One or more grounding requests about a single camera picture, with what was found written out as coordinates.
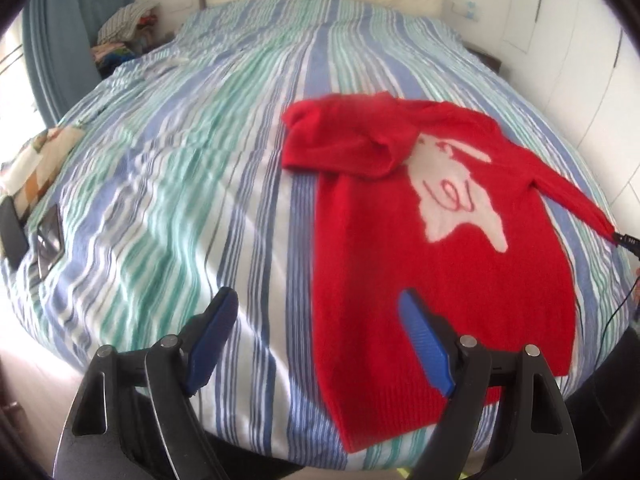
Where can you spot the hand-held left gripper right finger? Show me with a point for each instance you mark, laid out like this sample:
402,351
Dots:
425,342

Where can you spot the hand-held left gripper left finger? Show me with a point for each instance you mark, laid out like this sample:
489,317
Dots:
212,342

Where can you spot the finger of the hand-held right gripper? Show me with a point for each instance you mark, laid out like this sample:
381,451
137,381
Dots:
627,243

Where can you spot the red knitted sweater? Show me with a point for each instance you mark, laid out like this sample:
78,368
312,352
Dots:
380,260

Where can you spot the pile of mixed clothes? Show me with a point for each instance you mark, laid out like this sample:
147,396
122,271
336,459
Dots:
122,22

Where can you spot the striped bed sheet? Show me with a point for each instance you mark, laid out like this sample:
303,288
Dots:
175,185

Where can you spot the glossy black tablet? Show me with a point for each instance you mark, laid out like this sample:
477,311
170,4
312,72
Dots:
50,242

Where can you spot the white wardrobe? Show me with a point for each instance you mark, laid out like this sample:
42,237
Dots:
575,60

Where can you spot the black phone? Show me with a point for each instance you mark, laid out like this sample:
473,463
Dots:
12,232

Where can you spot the dark wooden nightstand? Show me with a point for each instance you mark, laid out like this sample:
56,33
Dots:
487,60

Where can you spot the blue curtain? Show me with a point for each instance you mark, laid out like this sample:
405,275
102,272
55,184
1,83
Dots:
65,35

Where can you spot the white wall socket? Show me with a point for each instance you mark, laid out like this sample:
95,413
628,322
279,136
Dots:
466,11

